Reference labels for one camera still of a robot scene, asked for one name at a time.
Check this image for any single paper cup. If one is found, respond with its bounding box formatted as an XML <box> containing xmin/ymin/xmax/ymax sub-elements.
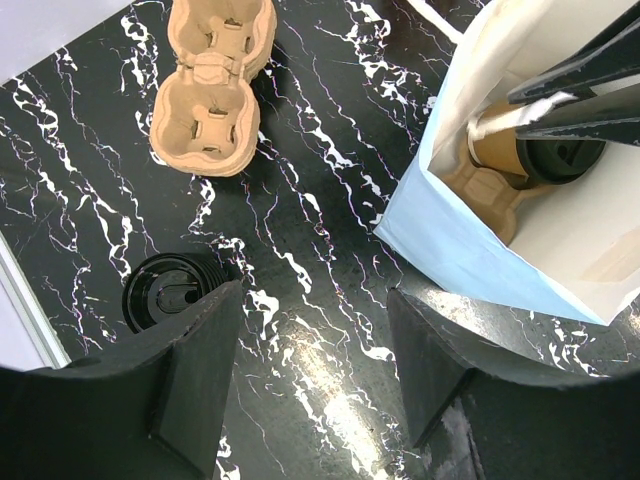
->
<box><xmin>468</xmin><ymin>127</ymin><xmax>529</xmax><ymax>178</ymax></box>

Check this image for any stack of black lids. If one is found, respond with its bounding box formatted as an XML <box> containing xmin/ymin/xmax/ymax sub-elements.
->
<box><xmin>121</xmin><ymin>253</ymin><xmax>229</xmax><ymax>334</ymax></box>

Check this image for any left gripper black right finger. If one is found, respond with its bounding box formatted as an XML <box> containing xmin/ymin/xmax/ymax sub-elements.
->
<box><xmin>387</xmin><ymin>289</ymin><xmax>639</xmax><ymax>479</ymax></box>

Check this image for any aluminium frame post left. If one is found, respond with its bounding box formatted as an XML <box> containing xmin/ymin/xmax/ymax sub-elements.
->
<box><xmin>0</xmin><ymin>236</ymin><xmax>70</xmax><ymax>371</ymax></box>

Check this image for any cardboard cup carrier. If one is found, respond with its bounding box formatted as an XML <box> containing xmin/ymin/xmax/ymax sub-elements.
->
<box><xmin>441</xmin><ymin>149</ymin><xmax>535</xmax><ymax>245</ymax></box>

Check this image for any single white straw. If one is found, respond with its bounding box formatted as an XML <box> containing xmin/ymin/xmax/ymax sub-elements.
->
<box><xmin>467</xmin><ymin>92</ymin><xmax>578</xmax><ymax>140</ymax></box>

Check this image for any light blue paper bag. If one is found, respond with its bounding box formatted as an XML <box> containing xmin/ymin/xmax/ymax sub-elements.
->
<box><xmin>375</xmin><ymin>1</ymin><xmax>639</xmax><ymax>325</ymax></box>

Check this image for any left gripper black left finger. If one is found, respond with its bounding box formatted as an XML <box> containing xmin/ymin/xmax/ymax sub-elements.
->
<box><xmin>1</xmin><ymin>281</ymin><xmax>243</xmax><ymax>479</ymax></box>

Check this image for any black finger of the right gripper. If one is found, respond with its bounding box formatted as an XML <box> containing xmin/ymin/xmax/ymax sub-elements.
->
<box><xmin>507</xmin><ymin>1</ymin><xmax>639</xmax><ymax>104</ymax></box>
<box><xmin>515</xmin><ymin>84</ymin><xmax>639</xmax><ymax>147</ymax></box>

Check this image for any stack of cardboard cup carriers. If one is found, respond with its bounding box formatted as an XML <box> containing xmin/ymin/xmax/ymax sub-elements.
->
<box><xmin>149</xmin><ymin>1</ymin><xmax>277</xmax><ymax>177</ymax></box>

